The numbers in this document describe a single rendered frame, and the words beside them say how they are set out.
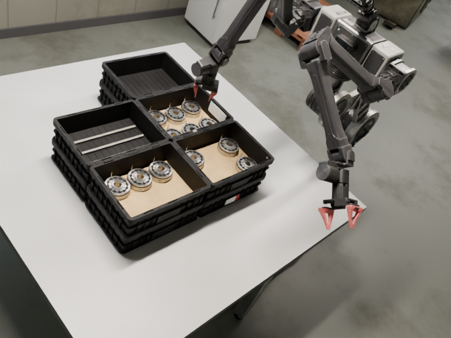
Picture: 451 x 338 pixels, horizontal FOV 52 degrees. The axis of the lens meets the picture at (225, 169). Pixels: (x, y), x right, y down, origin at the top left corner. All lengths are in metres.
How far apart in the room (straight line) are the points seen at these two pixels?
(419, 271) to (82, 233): 2.45
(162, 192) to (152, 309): 0.48
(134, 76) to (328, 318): 1.79
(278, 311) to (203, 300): 1.03
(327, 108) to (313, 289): 1.62
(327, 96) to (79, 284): 1.11
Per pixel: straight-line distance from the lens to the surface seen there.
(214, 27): 4.62
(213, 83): 2.06
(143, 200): 1.92
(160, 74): 2.62
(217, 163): 2.18
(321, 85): 1.65
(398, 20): 7.25
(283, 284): 2.95
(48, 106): 2.47
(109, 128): 2.20
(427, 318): 3.41
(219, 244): 2.04
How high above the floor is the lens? 2.27
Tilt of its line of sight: 42 degrees down
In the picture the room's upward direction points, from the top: 23 degrees clockwise
